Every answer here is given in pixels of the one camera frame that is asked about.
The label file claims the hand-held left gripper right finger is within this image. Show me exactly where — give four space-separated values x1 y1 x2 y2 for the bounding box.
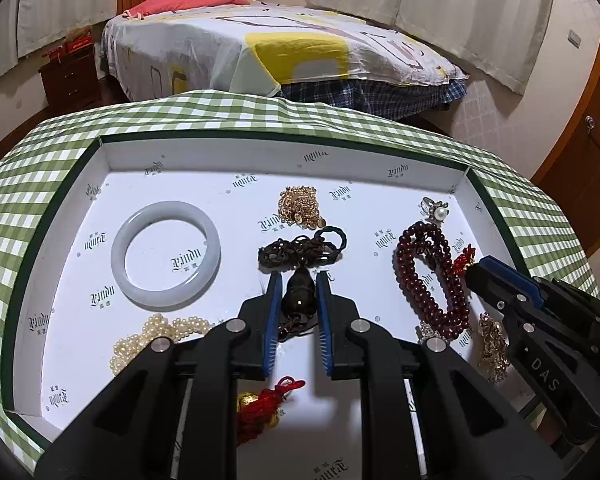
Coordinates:
314 270 566 480

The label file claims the dark pendant cord necklace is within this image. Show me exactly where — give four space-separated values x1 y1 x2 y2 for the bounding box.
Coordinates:
257 235 343 341

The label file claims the cream pearl necklace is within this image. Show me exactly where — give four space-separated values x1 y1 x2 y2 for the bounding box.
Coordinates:
110 312 213 376

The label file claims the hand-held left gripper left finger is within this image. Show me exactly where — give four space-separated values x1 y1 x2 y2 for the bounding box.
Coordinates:
32 272 285 480

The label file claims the brown wooden door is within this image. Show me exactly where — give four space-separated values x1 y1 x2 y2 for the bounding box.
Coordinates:
530 15 600 256

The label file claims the dark wooden nightstand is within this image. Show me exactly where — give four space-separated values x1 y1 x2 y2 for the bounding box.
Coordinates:
39 50 101 116

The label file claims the pearl ring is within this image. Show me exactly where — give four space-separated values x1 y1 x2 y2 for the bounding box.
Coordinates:
420 197 451 222

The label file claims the green shallow box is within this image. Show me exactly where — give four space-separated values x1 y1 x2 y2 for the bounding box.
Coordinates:
0 130 536 456

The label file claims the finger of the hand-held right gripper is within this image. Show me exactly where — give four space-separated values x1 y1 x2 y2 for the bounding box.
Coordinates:
467 265 536 333
480 256 548 306

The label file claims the white jade bangle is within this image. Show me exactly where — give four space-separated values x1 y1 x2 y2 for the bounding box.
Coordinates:
111 201 222 309

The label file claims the bed with patterned cover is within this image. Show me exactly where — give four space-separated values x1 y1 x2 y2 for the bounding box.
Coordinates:
101 0 470 98

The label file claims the thin dark braided loop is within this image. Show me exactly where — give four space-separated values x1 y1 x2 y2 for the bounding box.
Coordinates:
312 226 348 253

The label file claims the dark red bead bracelet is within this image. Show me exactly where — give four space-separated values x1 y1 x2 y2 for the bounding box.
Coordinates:
395 221 471 342

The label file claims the blue plaid bed skirt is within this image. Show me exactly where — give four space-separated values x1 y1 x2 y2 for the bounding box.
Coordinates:
275 77 468 121

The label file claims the gold chain necklace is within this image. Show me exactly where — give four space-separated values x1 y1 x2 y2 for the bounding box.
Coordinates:
278 185 327 231

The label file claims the green checked tablecloth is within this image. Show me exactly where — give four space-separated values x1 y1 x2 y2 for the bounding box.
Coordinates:
0 89 600 476

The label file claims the red pillow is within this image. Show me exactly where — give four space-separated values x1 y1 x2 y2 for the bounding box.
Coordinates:
122 0 246 20

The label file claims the red tassel gold charm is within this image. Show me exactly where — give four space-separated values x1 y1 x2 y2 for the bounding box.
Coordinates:
236 377 306 446

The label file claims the small red knot charm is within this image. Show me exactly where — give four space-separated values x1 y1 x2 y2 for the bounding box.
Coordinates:
452 244 477 276

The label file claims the gold link bracelet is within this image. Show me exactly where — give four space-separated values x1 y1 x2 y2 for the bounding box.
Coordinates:
477 311 511 383

